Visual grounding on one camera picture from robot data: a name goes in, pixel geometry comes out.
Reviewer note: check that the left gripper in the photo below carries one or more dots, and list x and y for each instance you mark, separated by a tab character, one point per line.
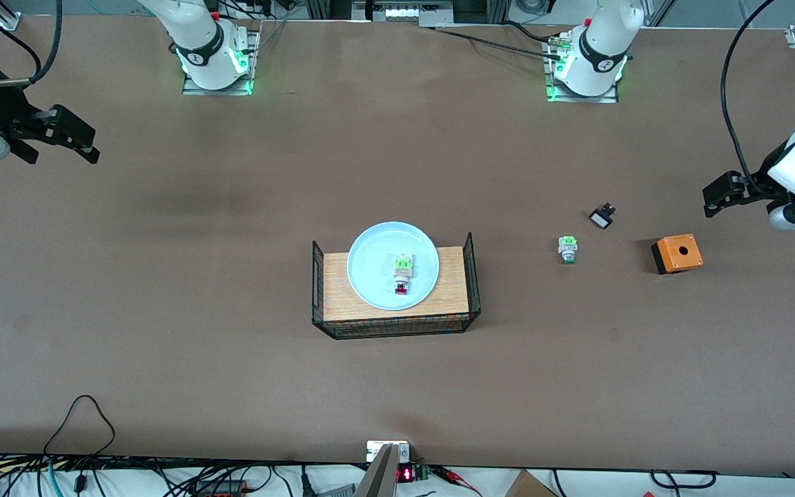
754	186

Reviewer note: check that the red push button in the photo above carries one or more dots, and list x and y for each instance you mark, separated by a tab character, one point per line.
404	266

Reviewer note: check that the light blue round plate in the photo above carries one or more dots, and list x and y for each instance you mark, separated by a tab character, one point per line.
370	269

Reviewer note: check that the orange black button box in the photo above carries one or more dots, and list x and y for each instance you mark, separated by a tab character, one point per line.
677	254

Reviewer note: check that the green push button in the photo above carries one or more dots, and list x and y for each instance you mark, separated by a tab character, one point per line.
567	246

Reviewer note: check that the aluminium profile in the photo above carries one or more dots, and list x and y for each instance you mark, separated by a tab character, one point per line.
5	15

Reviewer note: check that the wooden board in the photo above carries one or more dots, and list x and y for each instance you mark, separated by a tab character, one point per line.
339	297

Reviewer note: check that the brown cardboard piece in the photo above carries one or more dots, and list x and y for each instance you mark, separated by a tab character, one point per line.
528	485

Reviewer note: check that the black power strip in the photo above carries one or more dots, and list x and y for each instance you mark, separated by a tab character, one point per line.
221	489

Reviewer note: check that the red digit display module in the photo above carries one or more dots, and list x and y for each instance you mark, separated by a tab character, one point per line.
408	473

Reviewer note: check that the black white rocker switch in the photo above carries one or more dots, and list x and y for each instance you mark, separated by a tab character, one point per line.
601	219

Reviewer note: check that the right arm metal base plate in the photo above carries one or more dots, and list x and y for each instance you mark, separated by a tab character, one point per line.
197	90

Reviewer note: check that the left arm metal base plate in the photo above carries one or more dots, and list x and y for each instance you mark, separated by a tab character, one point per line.
604	99

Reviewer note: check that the metal frame with light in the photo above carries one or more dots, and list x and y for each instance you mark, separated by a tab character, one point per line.
401	12

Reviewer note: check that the silver camera mount bracket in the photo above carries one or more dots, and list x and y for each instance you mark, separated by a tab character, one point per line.
387	452

